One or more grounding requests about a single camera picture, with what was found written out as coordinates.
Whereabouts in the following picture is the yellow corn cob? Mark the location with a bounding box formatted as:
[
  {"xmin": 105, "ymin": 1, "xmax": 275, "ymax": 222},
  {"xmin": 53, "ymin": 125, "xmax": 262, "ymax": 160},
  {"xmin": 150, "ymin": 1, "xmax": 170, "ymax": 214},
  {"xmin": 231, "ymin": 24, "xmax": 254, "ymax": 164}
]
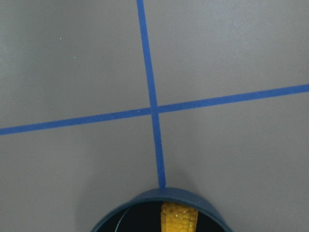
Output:
[{"xmin": 160, "ymin": 202, "xmax": 198, "ymax": 232}]

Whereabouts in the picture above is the dark blue saucepan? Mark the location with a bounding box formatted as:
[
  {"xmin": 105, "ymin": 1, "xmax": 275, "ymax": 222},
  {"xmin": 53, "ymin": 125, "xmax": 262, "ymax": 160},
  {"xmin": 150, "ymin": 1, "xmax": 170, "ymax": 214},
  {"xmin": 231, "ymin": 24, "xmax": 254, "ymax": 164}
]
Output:
[{"xmin": 92, "ymin": 188, "xmax": 231, "ymax": 232}]

